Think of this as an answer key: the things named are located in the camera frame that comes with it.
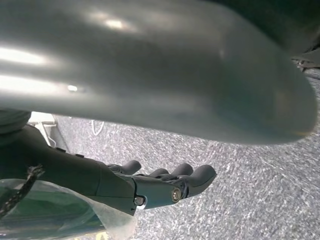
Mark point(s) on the white metal frame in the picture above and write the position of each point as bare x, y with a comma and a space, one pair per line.
40, 117

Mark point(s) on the clear plastic cover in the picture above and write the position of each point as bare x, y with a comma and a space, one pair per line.
50, 215

